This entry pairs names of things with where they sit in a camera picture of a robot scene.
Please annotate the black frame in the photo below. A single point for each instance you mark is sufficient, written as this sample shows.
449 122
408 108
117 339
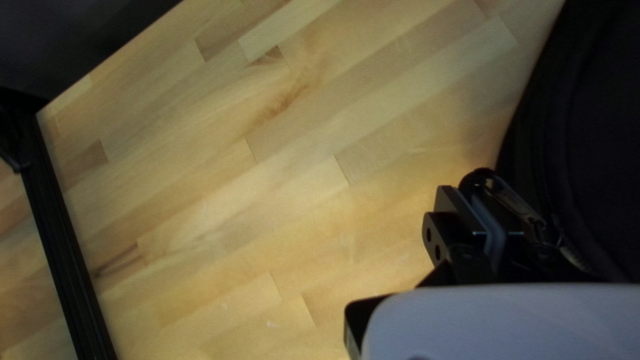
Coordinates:
50 225

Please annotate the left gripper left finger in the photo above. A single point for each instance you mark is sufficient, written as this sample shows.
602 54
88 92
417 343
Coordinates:
455 230

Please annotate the black backpack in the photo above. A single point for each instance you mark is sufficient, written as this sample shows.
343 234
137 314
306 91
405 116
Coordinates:
600 150

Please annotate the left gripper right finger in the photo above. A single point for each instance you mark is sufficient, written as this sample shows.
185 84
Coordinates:
530 250

